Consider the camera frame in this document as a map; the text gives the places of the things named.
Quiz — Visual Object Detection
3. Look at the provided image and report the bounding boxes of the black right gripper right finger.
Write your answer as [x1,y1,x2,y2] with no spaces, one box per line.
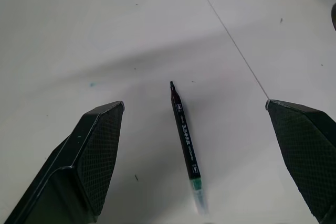
[265,99,336,224]

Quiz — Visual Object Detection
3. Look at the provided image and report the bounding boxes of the dark round object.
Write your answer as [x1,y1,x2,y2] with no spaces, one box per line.
[330,5,336,31]

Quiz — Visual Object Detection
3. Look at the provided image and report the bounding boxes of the black marker pen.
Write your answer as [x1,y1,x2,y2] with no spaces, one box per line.
[170,81,211,216]

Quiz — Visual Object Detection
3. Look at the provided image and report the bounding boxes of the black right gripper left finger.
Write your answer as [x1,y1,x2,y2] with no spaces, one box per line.
[0,101,125,224]

